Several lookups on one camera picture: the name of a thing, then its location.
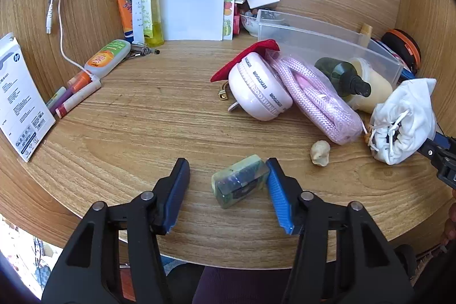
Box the clear plastic box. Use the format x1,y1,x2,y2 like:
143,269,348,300
256,9,405,91

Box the wooden desktop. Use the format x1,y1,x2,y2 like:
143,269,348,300
0,35,456,271

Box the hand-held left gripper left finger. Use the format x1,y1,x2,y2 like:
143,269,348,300
42,157,190,304

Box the pink braided rope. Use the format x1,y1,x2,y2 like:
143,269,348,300
265,55,364,145

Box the red pouch with gold top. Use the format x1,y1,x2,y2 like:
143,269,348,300
210,40,280,83

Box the white printed product box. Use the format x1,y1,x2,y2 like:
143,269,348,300
0,32,57,163

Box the white lip balm tube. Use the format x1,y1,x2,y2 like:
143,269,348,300
54,79,102,119

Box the metal nail clipper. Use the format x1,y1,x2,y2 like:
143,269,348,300
123,42,160,59

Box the small yellow bottle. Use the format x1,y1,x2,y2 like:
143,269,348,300
359,23,373,48

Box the white tube with orange label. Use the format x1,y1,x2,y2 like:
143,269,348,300
84,39,132,78

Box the floral ceramic bowl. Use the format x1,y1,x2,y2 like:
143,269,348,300
239,9,262,37

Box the person's dark trousers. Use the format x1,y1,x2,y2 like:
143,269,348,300
167,263,296,304

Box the beige seashell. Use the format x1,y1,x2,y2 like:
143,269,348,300
310,140,331,167

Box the pale green pen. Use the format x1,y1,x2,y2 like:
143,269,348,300
46,86,68,105

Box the green marbled soap bar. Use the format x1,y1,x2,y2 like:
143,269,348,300
211,154,270,209

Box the person's right hand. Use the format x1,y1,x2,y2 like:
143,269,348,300
442,188,456,246

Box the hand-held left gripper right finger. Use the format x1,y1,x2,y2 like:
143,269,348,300
265,157,416,304

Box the dark green spray bottle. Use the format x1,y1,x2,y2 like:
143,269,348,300
314,57,372,98

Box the fruit print book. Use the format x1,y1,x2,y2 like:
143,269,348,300
223,0,241,40

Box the pink round case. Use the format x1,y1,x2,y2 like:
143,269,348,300
228,53,294,121

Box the orange sunscreen tube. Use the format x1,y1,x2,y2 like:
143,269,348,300
116,0,135,44

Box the cream candle jar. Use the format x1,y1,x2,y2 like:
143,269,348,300
344,57,394,114

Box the white tall tube box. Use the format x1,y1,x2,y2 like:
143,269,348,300
132,0,146,43

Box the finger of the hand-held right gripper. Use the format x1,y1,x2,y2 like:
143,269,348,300
418,135,456,157

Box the purple pen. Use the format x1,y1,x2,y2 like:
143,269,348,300
48,90,75,112

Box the white drawstring pouch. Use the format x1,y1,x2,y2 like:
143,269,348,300
369,78,438,166

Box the black orange zip case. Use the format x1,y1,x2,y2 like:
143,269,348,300
380,28,422,75

